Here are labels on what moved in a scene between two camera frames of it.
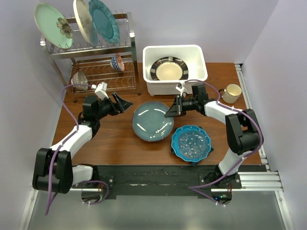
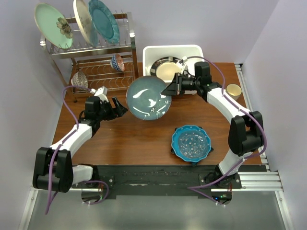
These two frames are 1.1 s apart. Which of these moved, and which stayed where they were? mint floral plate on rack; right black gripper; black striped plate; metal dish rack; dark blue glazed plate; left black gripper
Moved: dark blue glazed plate; right black gripper
Stayed: left black gripper; black striped plate; metal dish rack; mint floral plate on rack
